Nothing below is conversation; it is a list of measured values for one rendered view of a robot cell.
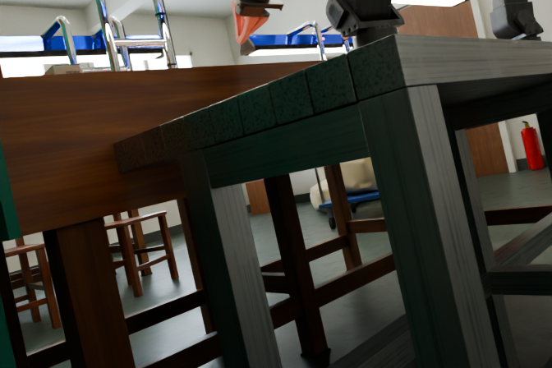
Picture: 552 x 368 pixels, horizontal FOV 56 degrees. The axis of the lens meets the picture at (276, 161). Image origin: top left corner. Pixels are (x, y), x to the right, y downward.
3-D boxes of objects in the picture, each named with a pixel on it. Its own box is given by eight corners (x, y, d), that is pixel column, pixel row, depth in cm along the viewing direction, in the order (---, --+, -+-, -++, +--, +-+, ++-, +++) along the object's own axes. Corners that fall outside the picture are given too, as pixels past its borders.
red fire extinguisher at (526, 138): (547, 167, 517) (536, 117, 517) (541, 169, 504) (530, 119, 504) (532, 168, 527) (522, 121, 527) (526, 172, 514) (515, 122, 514)
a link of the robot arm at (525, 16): (514, 10, 111) (539, 5, 111) (493, 22, 119) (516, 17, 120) (522, 39, 111) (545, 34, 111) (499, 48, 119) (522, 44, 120)
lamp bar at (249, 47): (359, 46, 237) (356, 30, 237) (252, 49, 197) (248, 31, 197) (346, 52, 243) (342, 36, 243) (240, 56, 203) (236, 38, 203)
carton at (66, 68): (82, 78, 70) (80, 63, 70) (56, 80, 67) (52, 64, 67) (68, 89, 74) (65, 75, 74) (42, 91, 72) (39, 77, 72)
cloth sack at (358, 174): (421, 177, 459) (411, 134, 459) (376, 193, 405) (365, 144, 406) (369, 186, 497) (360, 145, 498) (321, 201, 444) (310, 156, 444)
